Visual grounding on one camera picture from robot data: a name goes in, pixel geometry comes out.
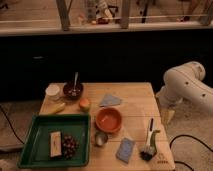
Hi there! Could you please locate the white cup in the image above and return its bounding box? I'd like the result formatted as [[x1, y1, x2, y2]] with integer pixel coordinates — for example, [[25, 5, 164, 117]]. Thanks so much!
[[45, 84, 60, 100]]

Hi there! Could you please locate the yellow banana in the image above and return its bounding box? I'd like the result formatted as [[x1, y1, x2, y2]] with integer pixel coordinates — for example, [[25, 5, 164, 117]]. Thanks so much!
[[49, 103, 66, 114]]

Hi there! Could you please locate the blue sponge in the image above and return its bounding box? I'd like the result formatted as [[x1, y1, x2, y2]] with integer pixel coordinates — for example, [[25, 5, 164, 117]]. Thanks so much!
[[116, 138, 135, 163]]

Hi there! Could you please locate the dark grape bunch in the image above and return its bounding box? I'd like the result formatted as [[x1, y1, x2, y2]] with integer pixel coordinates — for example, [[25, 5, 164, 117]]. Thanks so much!
[[62, 135, 79, 159]]

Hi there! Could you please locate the small metal cup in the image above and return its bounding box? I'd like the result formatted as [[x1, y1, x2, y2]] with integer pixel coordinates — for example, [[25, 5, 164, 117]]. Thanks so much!
[[95, 132, 108, 147]]

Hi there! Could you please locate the green white dish brush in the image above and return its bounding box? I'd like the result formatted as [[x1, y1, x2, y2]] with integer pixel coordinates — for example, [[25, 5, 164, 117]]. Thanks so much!
[[140, 118, 159, 161]]

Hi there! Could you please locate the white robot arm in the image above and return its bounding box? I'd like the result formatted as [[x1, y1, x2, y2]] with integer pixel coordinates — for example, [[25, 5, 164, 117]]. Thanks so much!
[[156, 61, 213, 125]]

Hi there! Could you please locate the orange green fruit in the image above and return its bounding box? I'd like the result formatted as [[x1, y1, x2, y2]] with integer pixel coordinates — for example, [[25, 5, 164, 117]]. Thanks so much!
[[79, 98, 91, 112]]

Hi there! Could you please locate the orange bowl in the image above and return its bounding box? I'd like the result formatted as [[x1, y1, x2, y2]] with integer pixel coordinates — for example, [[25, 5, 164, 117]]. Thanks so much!
[[95, 108, 122, 134]]

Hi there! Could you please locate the metal spoon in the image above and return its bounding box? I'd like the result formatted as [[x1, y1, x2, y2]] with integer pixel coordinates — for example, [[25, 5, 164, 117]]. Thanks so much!
[[72, 72, 78, 96]]

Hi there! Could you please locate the light blue towel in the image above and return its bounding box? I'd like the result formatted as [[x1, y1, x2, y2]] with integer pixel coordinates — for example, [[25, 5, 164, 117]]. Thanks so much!
[[99, 94, 122, 107]]

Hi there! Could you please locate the black cable right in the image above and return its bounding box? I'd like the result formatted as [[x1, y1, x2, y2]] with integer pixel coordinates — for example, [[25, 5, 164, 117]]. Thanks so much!
[[169, 133, 213, 171]]

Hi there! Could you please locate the dark brown bowl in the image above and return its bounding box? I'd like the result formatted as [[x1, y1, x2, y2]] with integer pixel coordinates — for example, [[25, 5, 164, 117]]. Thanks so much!
[[63, 82, 84, 100]]

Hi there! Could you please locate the wooden block in tray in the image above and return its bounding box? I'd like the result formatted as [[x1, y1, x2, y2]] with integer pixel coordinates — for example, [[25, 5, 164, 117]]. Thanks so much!
[[50, 131, 62, 158]]

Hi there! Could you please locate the black cable left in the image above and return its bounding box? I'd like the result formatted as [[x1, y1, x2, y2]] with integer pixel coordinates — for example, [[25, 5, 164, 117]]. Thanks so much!
[[0, 105, 25, 146]]

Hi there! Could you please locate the green plastic tray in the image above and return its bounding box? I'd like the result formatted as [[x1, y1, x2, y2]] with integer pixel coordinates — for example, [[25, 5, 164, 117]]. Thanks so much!
[[18, 114, 91, 169]]

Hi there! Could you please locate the black cable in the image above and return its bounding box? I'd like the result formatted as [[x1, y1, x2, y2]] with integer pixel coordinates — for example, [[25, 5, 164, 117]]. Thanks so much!
[[0, 105, 25, 146], [169, 133, 213, 171]]

